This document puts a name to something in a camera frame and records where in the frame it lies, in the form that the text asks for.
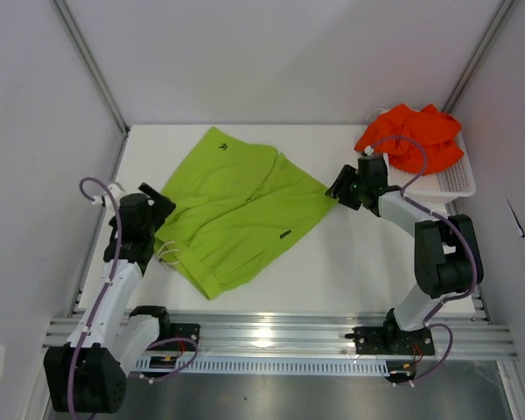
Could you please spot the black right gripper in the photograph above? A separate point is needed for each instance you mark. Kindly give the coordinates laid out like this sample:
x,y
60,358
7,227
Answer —
x,y
339,188

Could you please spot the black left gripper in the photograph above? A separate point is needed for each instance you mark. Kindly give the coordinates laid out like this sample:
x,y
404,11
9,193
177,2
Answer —
x,y
162,208

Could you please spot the lime green shorts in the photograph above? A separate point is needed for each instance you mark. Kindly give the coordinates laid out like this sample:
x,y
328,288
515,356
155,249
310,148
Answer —
x,y
239,206

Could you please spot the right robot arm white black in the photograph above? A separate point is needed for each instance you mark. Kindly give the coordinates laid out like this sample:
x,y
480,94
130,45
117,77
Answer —
x,y
447,262

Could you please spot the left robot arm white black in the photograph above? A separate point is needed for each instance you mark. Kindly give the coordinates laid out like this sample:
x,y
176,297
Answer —
x,y
88,373

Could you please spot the orange shorts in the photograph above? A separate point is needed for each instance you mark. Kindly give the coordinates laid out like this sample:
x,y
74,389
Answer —
x,y
419,142

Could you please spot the white plastic perforated basket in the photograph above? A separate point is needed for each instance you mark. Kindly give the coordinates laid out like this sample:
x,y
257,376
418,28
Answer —
x,y
442,187

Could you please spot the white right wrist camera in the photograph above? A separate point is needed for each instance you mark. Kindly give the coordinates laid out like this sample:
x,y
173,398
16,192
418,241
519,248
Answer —
x,y
368,152

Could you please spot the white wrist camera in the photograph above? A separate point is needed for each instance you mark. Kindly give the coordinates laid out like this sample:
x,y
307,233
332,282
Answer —
x,y
110,196
368,152

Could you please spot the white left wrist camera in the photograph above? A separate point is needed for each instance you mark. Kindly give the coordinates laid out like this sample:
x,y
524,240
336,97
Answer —
x,y
110,196

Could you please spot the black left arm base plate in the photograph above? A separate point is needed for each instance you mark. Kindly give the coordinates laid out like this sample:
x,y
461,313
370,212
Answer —
x,y
179,330

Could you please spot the right corner aluminium post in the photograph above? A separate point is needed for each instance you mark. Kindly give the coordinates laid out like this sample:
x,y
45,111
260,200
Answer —
x,y
497,22

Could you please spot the corner aluminium post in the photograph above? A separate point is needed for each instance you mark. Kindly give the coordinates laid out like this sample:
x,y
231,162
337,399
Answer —
x,y
80,45
497,22

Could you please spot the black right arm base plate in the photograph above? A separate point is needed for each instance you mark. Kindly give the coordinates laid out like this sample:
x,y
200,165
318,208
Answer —
x,y
375,340

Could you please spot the white slotted cable duct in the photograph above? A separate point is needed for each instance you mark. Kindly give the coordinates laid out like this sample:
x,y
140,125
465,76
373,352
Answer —
x,y
236,365

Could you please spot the aluminium frame rail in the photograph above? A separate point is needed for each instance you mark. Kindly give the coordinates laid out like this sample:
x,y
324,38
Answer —
x,y
267,334

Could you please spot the left corner aluminium post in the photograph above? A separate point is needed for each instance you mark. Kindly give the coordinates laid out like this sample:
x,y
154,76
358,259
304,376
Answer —
x,y
80,45

